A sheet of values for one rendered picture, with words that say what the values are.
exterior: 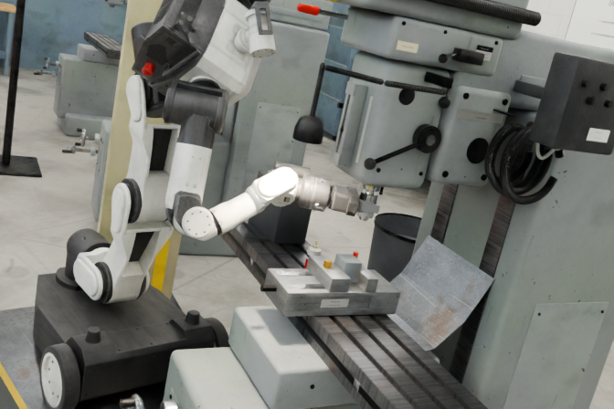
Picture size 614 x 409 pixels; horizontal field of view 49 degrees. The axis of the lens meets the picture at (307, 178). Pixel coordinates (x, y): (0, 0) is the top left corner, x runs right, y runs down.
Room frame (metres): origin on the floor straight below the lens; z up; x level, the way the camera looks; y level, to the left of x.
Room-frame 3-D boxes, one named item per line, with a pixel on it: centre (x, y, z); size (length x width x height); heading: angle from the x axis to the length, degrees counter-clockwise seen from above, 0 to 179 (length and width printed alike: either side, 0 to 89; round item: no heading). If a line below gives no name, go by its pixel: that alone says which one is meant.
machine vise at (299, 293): (1.74, -0.13, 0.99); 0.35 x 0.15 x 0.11; 118
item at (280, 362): (1.73, -0.17, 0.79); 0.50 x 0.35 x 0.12; 119
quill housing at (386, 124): (1.73, -0.18, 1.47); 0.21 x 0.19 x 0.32; 29
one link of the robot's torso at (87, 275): (2.15, 0.59, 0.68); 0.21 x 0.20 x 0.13; 43
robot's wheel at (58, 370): (1.76, 0.60, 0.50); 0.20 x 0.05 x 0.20; 43
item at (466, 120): (1.82, -0.34, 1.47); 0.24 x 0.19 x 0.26; 29
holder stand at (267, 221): (2.23, 0.07, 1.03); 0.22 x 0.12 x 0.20; 30
